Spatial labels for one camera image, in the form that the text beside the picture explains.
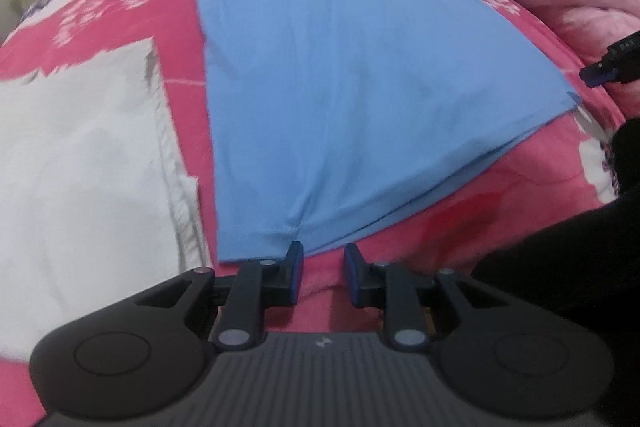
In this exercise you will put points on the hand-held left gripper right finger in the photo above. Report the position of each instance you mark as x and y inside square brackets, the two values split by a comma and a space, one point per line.
[351, 274]

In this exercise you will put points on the white folded cloth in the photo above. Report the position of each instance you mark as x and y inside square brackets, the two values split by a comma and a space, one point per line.
[75, 157]

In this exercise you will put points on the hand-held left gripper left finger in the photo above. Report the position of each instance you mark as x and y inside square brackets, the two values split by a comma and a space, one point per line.
[295, 274]

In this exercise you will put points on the light blue t-shirt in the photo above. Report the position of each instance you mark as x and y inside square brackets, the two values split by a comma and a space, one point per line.
[350, 82]

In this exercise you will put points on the person's black pants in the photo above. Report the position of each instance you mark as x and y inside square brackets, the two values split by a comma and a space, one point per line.
[560, 287]

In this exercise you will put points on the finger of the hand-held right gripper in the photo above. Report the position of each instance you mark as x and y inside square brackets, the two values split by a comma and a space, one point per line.
[597, 74]

